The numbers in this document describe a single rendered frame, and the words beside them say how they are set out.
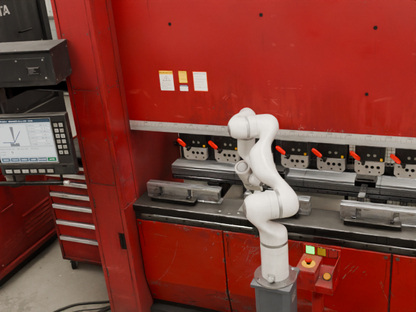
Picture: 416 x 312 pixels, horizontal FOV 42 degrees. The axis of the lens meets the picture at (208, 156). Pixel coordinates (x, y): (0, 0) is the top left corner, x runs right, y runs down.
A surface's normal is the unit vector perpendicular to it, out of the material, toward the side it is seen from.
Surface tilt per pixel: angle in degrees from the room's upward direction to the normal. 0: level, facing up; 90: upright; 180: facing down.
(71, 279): 0
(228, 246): 90
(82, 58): 90
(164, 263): 90
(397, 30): 90
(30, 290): 0
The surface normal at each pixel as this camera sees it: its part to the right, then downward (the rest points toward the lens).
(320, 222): -0.08, -0.91
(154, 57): -0.37, 0.40
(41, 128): -0.14, 0.41
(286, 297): 0.37, 0.35
